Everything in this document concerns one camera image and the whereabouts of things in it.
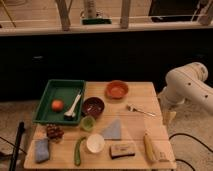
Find silver metal fork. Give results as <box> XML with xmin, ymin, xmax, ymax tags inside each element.
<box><xmin>126</xmin><ymin>105</ymin><xmax>156</xmax><ymax>117</ymax></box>

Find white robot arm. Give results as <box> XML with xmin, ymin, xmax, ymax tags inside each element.
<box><xmin>158</xmin><ymin>62</ymin><xmax>213</xmax><ymax>125</ymax></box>

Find orange bowl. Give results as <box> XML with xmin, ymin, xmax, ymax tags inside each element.
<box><xmin>105</xmin><ymin>80</ymin><xmax>129</xmax><ymax>99</ymax></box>

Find dark purple bowl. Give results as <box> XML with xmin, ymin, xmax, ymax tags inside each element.
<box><xmin>82</xmin><ymin>97</ymin><xmax>105</xmax><ymax>119</ymax></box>

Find yellow banana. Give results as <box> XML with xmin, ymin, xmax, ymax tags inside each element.
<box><xmin>143</xmin><ymin>134</ymin><xmax>157</xmax><ymax>163</ymax></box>

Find grey triangular cloth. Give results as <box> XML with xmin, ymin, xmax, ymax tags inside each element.
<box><xmin>101</xmin><ymin>119</ymin><xmax>121</xmax><ymax>140</ymax></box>

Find brown sponge block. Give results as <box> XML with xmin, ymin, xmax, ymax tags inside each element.
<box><xmin>109</xmin><ymin>143</ymin><xmax>135</xmax><ymax>159</ymax></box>

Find white cup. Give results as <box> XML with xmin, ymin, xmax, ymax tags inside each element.
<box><xmin>86</xmin><ymin>134</ymin><xmax>105</xmax><ymax>154</ymax></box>

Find small green cup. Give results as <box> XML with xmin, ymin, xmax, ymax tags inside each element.
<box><xmin>80</xmin><ymin>116</ymin><xmax>95</xmax><ymax>132</ymax></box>

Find green cucumber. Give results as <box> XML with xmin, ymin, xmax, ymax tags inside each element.
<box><xmin>74</xmin><ymin>137</ymin><xmax>86</xmax><ymax>166</ymax></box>

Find green plastic tray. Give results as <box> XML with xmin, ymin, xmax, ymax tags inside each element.
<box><xmin>33</xmin><ymin>79</ymin><xmax>85</xmax><ymax>126</ymax></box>

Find orange tomato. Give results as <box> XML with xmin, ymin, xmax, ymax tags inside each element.
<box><xmin>51</xmin><ymin>99</ymin><xmax>64</xmax><ymax>112</ymax></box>

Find brown grape bunch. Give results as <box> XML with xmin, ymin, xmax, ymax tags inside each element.
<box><xmin>46</xmin><ymin>124</ymin><xmax>64</xmax><ymax>141</ymax></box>

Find green base stand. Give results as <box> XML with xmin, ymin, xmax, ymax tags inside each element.
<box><xmin>82</xmin><ymin>18</ymin><xmax>112</xmax><ymax>25</ymax></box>

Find blue folded towel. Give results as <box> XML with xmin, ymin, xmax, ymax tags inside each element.
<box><xmin>35</xmin><ymin>138</ymin><xmax>50</xmax><ymax>163</ymax></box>

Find black pole stand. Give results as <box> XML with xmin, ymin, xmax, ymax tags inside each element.
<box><xmin>9</xmin><ymin>122</ymin><xmax>25</xmax><ymax>171</ymax></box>

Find black floor cable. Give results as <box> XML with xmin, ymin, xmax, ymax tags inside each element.
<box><xmin>168</xmin><ymin>132</ymin><xmax>213</xmax><ymax>171</ymax></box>

